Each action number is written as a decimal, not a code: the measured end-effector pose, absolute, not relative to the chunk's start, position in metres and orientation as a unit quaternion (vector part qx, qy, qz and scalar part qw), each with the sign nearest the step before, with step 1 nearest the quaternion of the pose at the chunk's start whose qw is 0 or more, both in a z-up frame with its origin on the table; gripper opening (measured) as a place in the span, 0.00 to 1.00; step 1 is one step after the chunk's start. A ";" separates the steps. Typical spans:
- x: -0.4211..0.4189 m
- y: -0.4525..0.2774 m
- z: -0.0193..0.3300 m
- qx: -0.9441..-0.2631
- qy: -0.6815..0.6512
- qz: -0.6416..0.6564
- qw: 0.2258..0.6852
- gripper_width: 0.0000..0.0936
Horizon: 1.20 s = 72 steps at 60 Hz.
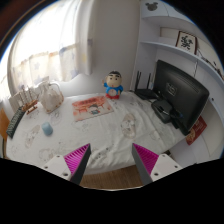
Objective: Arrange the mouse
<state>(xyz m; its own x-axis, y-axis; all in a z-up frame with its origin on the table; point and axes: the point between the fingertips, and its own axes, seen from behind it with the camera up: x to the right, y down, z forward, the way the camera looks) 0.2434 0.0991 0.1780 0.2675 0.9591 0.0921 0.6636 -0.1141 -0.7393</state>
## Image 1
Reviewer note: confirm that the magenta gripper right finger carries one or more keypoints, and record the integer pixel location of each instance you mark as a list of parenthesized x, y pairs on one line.
[(151, 166)]

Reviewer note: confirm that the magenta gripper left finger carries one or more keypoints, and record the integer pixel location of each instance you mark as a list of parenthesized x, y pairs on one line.
[(70, 167)]

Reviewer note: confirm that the white printed tablecloth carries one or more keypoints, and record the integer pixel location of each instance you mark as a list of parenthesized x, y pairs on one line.
[(110, 135)]

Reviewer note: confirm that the black monitor stand base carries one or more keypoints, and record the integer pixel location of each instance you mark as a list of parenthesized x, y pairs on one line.
[(164, 111)]

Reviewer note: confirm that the red paper decoration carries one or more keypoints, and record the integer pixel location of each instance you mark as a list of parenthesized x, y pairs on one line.
[(197, 129)]

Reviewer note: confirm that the black keyboard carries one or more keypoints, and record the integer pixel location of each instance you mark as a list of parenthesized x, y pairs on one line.
[(15, 122)]

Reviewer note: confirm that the black wifi router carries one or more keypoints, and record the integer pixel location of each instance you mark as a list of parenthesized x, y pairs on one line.
[(145, 94)]

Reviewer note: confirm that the wooden model ship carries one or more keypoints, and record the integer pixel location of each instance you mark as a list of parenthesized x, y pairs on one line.
[(29, 103)]

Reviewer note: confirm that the black computer monitor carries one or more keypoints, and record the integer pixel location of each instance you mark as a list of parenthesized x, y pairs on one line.
[(184, 93)]

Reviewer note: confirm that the cartoon boy figurine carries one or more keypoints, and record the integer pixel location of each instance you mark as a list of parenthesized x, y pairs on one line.
[(113, 85)]

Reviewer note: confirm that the white star curtain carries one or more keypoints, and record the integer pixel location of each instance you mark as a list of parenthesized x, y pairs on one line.
[(56, 44)]

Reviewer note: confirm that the framed calligraphy picture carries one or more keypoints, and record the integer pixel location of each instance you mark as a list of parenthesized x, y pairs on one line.
[(186, 41)]

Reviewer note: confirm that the white drawstring bag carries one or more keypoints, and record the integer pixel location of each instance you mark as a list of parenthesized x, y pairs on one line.
[(51, 96)]

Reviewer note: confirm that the white wall shelf unit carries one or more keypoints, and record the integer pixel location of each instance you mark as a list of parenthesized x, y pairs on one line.
[(166, 34)]

